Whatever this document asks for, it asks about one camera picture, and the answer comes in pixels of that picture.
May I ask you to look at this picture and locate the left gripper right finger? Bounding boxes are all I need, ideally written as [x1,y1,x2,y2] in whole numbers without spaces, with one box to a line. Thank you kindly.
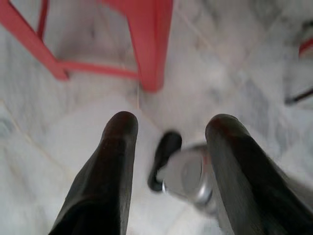
[204,113,313,235]

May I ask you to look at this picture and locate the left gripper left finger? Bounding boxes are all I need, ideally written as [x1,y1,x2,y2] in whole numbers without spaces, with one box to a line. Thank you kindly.
[48,110,139,235]

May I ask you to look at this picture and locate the black floor cable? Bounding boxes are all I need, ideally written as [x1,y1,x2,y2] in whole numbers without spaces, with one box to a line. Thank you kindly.
[284,88,313,105]

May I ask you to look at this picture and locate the red plastic stool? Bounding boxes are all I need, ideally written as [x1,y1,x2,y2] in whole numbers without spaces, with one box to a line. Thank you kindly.
[0,0,174,93]

